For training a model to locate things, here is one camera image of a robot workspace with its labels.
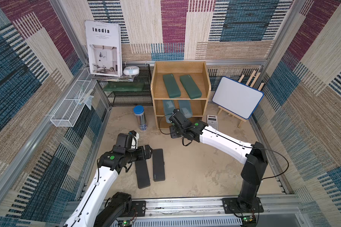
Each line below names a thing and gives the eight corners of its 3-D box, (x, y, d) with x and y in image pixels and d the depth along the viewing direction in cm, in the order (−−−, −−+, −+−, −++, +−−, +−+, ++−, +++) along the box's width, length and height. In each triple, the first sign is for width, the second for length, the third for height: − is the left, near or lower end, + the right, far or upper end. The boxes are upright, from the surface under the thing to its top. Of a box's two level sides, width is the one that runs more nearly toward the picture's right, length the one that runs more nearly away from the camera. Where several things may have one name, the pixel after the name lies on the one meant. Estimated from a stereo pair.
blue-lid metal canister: (138, 130, 106) (132, 112, 91) (139, 123, 110) (134, 105, 95) (147, 130, 106) (143, 112, 91) (148, 123, 110) (144, 105, 95)
